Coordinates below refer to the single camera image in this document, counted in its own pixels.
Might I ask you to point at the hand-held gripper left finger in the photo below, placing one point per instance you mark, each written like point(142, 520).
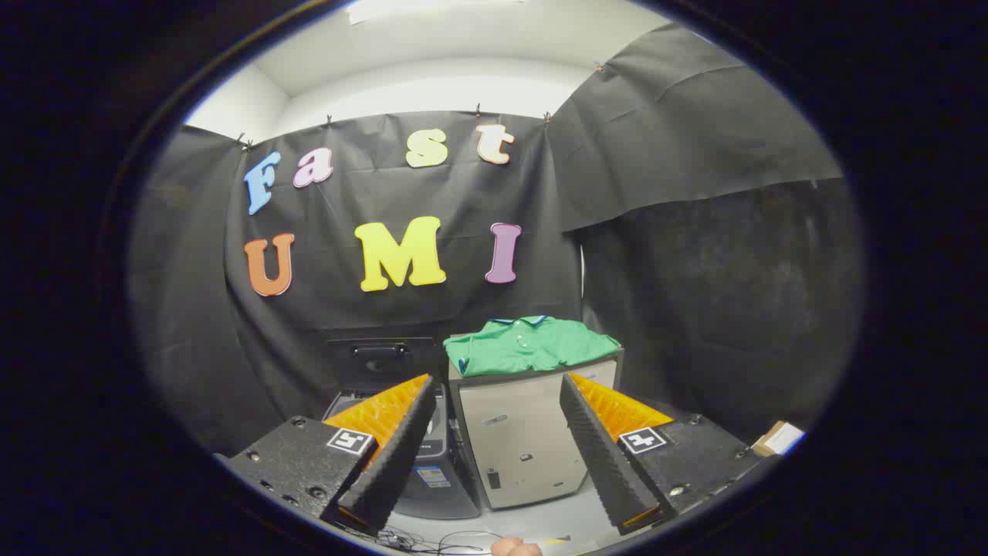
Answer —
point(394, 463)

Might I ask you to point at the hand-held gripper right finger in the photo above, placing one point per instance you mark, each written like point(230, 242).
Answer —
point(602, 463)

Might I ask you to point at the dark grey washing machine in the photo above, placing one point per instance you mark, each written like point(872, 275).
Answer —
point(441, 483)

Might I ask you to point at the dark washing machine lid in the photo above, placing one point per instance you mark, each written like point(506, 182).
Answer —
point(378, 369)

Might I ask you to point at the green polo shirt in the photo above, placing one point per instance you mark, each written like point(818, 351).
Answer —
point(532, 347)

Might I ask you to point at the beige metal cabinet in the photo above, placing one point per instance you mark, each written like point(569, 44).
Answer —
point(525, 440)

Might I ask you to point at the small cardboard box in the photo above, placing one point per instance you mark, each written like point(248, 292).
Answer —
point(779, 439)

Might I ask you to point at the black backdrop cloth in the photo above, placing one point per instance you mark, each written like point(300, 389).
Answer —
point(695, 154)

